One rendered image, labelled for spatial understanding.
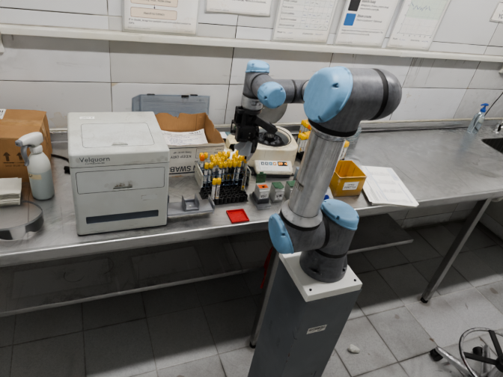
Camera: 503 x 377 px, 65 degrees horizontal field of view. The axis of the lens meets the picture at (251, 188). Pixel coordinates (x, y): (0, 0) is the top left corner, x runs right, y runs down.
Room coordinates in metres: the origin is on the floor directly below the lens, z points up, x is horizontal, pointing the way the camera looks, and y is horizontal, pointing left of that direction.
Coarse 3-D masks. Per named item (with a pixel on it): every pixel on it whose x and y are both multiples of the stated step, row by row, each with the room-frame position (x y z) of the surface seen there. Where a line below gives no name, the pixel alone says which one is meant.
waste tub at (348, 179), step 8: (344, 160) 1.55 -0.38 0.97; (352, 160) 1.56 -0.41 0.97; (336, 168) 1.53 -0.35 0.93; (344, 168) 1.55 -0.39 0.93; (352, 168) 1.54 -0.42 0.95; (336, 176) 1.42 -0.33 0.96; (344, 176) 1.56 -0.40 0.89; (352, 176) 1.52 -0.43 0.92; (360, 176) 1.48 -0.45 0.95; (336, 184) 1.40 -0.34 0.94; (344, 184) 1.41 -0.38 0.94; (352, 184) 1.42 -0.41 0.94; (360, 184) 1.44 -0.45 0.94; (336, 192) 1.39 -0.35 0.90; (344, 192) 1.41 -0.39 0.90; (352, 192) 1.43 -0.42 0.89; (360, 192) 1.44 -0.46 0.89
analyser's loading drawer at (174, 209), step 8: (184, 200) 1.08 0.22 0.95; (192, 200) 1.13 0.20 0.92; (200, 200) 1.14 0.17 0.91; (208, 200) 1.15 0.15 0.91; (168, 208) 1.06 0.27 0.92; (176, 208) 1.07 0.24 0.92; (184, 208) 1.07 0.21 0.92; (192, 208) 1.07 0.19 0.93; (200, 208) 1.10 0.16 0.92; (208, 208) 1.11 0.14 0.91; (168, 216) 1.03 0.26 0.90
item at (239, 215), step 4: (228, 212) 1.15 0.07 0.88; (232, 212) 1.16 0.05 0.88; (236, 212) 1.16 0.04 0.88; (240, 212) 1.16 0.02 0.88; (244, 212) 1.16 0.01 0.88; (228, 216) 1.13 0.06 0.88; (232, 216) 1.13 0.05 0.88; (236, 216) 1.14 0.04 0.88; (240, 216) 1.14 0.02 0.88; (244, 216) 1.15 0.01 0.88; (232, 220) 1.11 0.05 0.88; (236, 220) 1.12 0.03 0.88; (240, 220) 1.11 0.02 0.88; (244, 220) 1.12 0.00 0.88; (248, 220) 1.12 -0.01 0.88
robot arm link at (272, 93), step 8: (256, 80) 1.20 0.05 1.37; (264, 80) 1.18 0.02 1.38; (272, 80) 1.18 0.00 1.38; (280, 80) 1.19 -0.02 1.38; (288, 80) 1.21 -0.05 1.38; (256, 88) 1.17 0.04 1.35; (264, 88) 1.14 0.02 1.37; (272, 88) 1.13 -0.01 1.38; (280, 88) 1.14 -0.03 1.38; (288, 88) 1.18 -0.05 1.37; (264, 96) 1.12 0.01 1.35; (272, 96) 1.13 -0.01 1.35; (280, 96) 1.14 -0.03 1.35; (288, 96) 1.18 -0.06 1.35; (264, 104) 1.13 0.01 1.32; (272, 104) 1.13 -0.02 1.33; (280, 104) 1.14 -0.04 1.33
